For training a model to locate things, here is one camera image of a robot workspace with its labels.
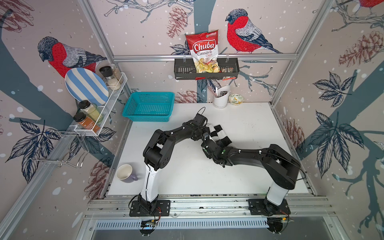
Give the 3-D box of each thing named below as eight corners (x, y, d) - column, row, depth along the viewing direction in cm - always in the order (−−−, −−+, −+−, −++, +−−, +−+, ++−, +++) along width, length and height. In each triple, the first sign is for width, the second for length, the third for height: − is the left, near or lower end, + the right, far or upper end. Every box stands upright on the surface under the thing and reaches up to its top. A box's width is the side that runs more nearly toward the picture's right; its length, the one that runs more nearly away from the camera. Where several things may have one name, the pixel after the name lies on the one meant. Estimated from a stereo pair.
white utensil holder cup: (213, 108, 122) (215, 93, 110) (217, 97, 131) (219, 83, 119) (225, 110, 120) (228, 96, 108) (228, 100, 128) (231, 85, 116)
